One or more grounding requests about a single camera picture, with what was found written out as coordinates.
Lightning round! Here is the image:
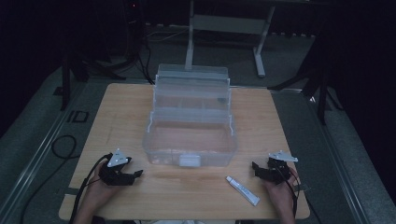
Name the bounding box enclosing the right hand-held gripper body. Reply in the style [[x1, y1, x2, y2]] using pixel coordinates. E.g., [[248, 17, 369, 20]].
[[259, 150, 299, 186]]

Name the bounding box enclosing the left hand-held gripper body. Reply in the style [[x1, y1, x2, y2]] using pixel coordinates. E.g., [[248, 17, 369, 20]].
[[98, 147, 135, 187]]

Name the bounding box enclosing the person's left hand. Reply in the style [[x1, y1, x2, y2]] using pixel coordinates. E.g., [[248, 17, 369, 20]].
[[83, 161, 123, 209]]

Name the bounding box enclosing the person's right hand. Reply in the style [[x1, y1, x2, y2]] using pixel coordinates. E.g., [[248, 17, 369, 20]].
[[262, 167, 301, 206]]

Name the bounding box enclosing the white tube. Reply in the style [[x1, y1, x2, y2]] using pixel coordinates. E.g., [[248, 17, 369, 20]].
[[225, 175, 262, 207]]

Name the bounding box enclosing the clear plastic storage box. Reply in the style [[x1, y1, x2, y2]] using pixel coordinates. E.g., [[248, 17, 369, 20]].
[[142, 63, 239, 168]]

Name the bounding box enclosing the black metal stand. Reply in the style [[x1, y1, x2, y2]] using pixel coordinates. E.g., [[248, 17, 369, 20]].
[[59, 46, 139, 111], [266, 31, 345, 126]]

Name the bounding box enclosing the dark equipment tower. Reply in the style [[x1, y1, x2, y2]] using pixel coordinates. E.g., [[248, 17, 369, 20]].
[[121, 0, 145, 63]]

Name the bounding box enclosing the black floor cable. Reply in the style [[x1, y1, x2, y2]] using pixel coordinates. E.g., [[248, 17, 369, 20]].
[[19, 133, 78, 224]]

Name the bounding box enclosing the white metal desk frame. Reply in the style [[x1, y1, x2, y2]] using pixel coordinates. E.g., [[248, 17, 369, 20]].
[[184, 0, 277, 78]]

